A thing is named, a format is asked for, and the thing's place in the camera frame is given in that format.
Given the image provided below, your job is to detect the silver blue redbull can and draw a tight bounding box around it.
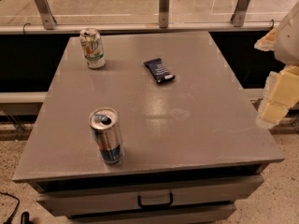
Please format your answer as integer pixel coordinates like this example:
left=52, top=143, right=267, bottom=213
left=89, top=106, right=124, bottom=164

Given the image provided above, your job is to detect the glass railing panel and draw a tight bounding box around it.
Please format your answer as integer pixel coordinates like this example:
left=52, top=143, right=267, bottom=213
left=0, top=0, right=298, bottom=34

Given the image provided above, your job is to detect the middle metal railing bracket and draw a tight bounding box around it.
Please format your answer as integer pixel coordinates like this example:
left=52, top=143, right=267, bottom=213
left=158, top=0, right=170, bottom=28

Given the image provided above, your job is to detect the grey drawer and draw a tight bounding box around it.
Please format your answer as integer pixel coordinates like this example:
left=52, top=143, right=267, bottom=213
left=37, top=175, right=263, bottom=217
left=71, top=203, right=235, bottom=224

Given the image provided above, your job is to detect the black floor cable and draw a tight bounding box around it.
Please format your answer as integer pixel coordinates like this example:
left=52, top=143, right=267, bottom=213
left=0, top=191, right=31, bottom=224

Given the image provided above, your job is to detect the right metal railing bracket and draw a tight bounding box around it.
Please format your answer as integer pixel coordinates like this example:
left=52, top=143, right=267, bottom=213
left=231, top=0, right=250, bottom=27

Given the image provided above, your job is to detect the black drawer handle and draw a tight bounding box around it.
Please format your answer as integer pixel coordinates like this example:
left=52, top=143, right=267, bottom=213
left=137, top=192, right=174, bottom=209

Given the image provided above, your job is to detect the white green soda can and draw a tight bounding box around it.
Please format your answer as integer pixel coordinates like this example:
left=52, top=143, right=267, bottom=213
left=79, top=28, right=106, bottom=69

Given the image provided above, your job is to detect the upper grey drawer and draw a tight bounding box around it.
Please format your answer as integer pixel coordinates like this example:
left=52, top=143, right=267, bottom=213
left=37, top=175, right=263, bottom=217

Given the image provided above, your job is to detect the left metal railing bracket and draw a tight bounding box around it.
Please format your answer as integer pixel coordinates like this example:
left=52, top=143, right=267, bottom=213
left=35, top=0, right=57, bottom=30

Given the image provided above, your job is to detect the grey drawer cabinet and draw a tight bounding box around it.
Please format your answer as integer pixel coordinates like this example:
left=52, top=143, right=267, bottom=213
left=14, top=32, right=282, bottom=221

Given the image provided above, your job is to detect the lower grey drawer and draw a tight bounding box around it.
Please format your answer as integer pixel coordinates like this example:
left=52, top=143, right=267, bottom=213
left=71, top=203, right=235, bottom=224

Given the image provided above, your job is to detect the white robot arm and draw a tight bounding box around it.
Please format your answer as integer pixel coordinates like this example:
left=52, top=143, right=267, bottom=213
left=254, top=2, right=299, bottom=129

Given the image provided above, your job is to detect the dark blue snack bar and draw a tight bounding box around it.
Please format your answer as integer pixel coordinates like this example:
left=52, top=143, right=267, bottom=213
left=143, top=58, right=176, bottom=84

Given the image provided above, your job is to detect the metal railing bracket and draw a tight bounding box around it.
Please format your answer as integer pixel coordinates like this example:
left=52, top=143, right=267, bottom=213
left=35, top=0, right=57, bottom=30
left=158, top=0, right=170, bottom=28
left=231, top=0, right=250, bottom=27

